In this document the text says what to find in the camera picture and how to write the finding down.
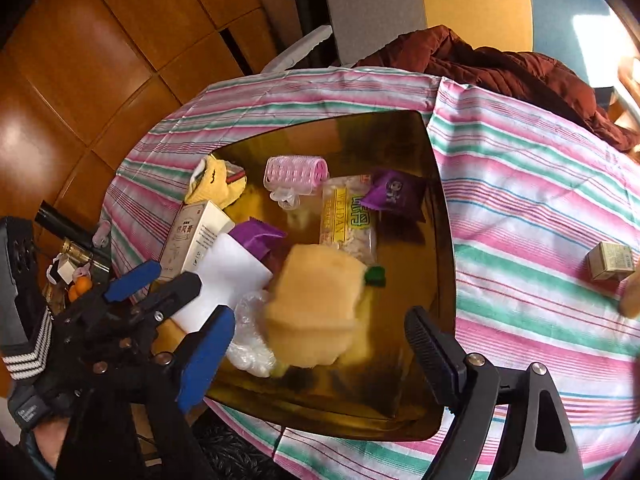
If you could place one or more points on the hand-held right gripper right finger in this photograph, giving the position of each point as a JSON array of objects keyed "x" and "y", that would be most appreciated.
[{"x": 431, "y": 355}]

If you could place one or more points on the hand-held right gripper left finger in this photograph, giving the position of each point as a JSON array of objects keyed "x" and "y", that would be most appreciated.
[{"x": 207, "y": 355}]

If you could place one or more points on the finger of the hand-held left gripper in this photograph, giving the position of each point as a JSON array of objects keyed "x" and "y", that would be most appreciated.
[
  {"x": 175, "y": 292},
  {"x": 132, "y": 279}
]

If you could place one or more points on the white cardboard box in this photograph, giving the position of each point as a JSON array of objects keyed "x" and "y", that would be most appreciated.
[{"x": 225, "y": 280}]

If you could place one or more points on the gold tray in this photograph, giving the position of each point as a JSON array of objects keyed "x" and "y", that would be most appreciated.
[{"x": 400, "y": 270}]

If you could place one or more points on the yellow sponge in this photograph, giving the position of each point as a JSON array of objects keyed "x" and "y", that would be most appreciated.
[{"x": 315, "y": 305}]

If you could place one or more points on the person's left forearm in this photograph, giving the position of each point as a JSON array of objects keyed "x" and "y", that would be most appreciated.
[{"x": 47, "y": 442}]

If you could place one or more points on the person's left hand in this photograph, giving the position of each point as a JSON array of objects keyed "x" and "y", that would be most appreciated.
[{"x": 30, "y": 385}]

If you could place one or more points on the clear bubble plastic wrap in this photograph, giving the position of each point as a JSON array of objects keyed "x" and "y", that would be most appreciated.
[{"x": 247, "y": 345}]

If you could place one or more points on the small orange fruits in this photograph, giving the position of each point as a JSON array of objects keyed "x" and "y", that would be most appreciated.
[{"x": 80, "y": 289}]

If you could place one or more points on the gold bottle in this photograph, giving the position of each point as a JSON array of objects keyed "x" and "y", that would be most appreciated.
[{"x": 75, "y": 254}]

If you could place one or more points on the black tube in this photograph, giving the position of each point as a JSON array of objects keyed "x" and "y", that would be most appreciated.
[{"x": 62, "y": 224}]

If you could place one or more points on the small green object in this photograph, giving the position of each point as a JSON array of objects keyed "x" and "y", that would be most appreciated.
[{"x": 375, "y": 276}]

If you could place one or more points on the purple candy packet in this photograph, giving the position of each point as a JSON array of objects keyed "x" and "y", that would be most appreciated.
[
  {"x": 255, "y": 237},
  {"x": 395, "y": 192}
]

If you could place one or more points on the dark patterned rug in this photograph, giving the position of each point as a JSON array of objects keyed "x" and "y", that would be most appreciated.
[{"x": 225, "y": 455}]

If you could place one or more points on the clear snack packet yellow label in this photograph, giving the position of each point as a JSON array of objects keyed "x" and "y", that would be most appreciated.
[{"x": 345, "y": 220}]

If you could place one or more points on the pink hair roller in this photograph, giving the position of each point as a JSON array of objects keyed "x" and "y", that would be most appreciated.
[{"x": 295, "y": 172}]

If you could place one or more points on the striped pink green cloth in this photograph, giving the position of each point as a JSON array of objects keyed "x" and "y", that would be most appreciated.
[{"x": 525, "y": 185}]

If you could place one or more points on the small beige box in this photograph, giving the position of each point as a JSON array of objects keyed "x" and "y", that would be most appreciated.
[{"x": 610, "y": 260}]

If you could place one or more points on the tan blurred object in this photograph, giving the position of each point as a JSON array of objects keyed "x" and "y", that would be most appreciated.
[{"x": 632, "y": 300}]

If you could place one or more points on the wooden wardrobe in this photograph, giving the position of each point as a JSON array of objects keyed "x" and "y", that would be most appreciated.
[{"x": 100, "y": 60}]

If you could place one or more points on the brown quilted jacket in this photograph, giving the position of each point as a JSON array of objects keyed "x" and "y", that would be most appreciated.
[{"x": 500, "y": 75}]

